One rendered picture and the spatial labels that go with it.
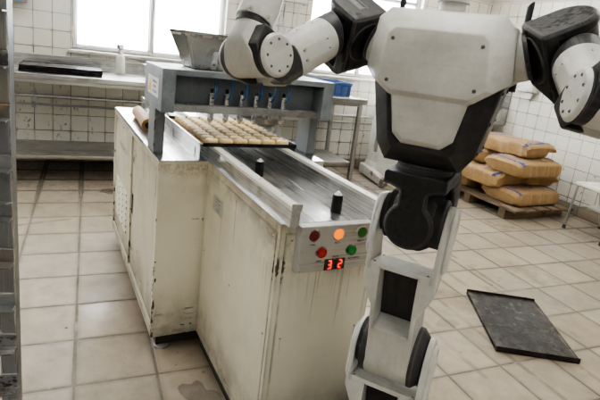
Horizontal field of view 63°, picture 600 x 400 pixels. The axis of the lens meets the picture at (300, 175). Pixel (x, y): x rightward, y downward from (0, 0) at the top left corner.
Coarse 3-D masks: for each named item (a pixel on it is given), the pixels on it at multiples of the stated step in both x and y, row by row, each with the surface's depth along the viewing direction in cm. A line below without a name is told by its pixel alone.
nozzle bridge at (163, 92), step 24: (168, 72) 176; (192, 72) 180; (216, 72) 184; (168, 96) 179; (192, 96) 191; (216, 96) 196; (264, 96) 205; (312, 96) 215; (312, 120) 220; (312, 144) 224
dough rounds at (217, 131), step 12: (180, 120) 230; (192, 120) 233; (204, 120) 236; (216, 120) 239; (228, 120) 246; (192, 132) 211; (204, 132) 204; (216, 132) 207; (228, 132) 211; (240, 132) 214; (252, 132) 217; (264, 132) 221; (276, 144) 209
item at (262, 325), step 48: (240, 192) 161; (288, 192) 164; (240, 240) 161; (288, 240) 136; (240, 288) 162; (288, 288) 141; (336, 288) 149; (240, 336) 162; (288, 336) 146; (336, 336) 154; (240, 384) 163; (288, 384) 151; (336, 384) 160
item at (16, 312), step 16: (0, 16) 81; (0, 32) 82; (0, 80) 83; (0, 96) 84; (0, 128) 85; (0, 144) 86; (0, 176) 88; (16, 176) 91; (0, 192) 88; (16, 192) 91; (16, 208) 92; (0, 224) 90; (16, 224) 92; (0, 240) 90; (16, 240) 93; (16, 256) 93; (0, 272) 92; (16, 272) 94; (0, 288) 93; (16, 288) 94; (16, 304) 95; (0, 320) 94; (16, 320) 95; (16, 352) 97; (16, 368) 98
